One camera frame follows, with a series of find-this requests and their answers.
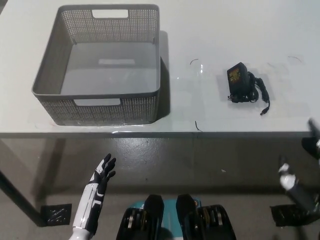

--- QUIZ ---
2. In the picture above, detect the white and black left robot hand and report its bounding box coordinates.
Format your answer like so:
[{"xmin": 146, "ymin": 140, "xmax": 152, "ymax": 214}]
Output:
[{"xmin": 72, "ymin": 153, "xmax": 117, "ymax": 237}]

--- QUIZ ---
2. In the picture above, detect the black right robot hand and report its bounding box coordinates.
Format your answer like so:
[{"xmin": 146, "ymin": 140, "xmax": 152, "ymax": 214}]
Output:
[{"xmin": 278, "ymin": 117, "xmax": 320, "ymax": 214}]

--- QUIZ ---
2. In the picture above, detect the black power adapter with cord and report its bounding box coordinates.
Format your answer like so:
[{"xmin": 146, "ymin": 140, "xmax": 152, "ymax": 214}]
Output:
[{"xmin": 226, "ymin": 61, "xmax": 271, "ymax": 116}]

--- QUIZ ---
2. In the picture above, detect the black floor tape patch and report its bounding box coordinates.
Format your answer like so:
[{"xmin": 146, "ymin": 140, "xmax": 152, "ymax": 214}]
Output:
[
  {"xmin": 39, "ymin": 203, "xmax": 73, "ymax": 227},
  {"xmin": 269, "ymin": 203, "xmax": 320, "ymax": 228}
]

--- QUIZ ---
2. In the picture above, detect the dark rounded background object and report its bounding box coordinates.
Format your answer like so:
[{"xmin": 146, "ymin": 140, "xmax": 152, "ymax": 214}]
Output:
[{"xmin": 301, "ymin": 136, "xmax": 320, "ymax": 161}]

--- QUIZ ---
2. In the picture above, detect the black metal table leg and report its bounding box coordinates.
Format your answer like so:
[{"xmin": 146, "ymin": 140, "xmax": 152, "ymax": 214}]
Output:
[{"xmin": 0, "ymin": 162, "xmax": 48, "ymax": 227}]

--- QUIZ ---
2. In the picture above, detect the grey perforated plastic basket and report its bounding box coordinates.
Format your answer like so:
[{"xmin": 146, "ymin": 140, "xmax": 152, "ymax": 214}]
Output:
[{"xmin": 31, "ymin": 3, "xmax": 161, "ymax": 127}]

